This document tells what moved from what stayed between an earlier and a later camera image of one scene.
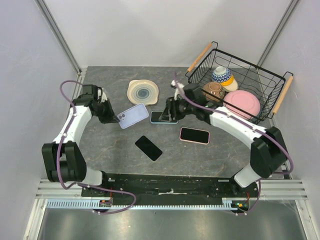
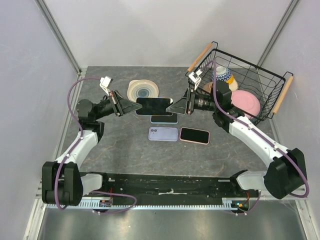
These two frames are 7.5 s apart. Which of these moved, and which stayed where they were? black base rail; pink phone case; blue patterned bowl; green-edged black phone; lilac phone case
Moved: lilac phone case
Stayed: black base rail; green-edged black phone; blue patterned bowl; pink phone case
